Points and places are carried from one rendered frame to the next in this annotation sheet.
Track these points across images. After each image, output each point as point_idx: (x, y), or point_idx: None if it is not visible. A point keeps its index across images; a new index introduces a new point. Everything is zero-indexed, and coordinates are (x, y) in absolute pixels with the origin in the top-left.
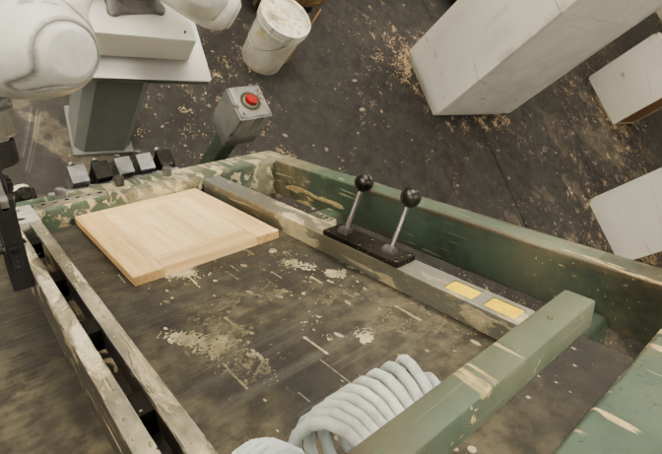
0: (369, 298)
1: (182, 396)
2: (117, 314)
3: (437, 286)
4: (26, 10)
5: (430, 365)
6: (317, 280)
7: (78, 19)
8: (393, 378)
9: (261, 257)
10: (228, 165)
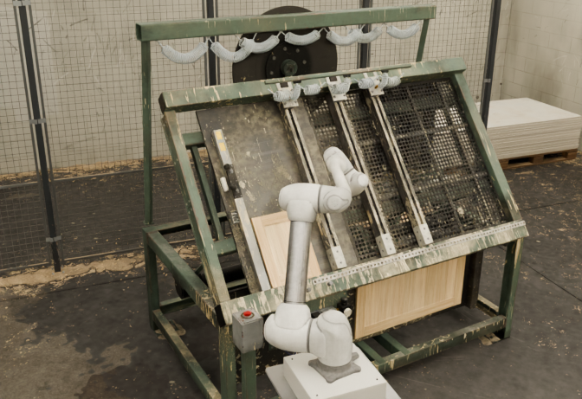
0: (239, 167)
1: (289, 157)
2: None
3: (227, 151)
4: (338, 149)
5: (239, 138)
6: (248, 183)
7: (329, 150)
8: (281, 93)
9: (260, 207)
10: (256, 299)
